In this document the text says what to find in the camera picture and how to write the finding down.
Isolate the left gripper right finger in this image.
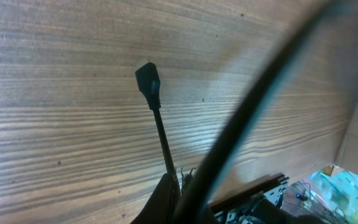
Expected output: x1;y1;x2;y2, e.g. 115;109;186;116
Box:
180;167;195;195

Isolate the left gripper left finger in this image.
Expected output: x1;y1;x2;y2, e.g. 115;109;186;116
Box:
131;174;179;224

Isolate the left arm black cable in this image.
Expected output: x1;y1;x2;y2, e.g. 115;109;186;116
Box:
172;0;354;224

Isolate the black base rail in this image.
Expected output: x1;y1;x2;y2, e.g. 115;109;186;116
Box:
209;174;290;224

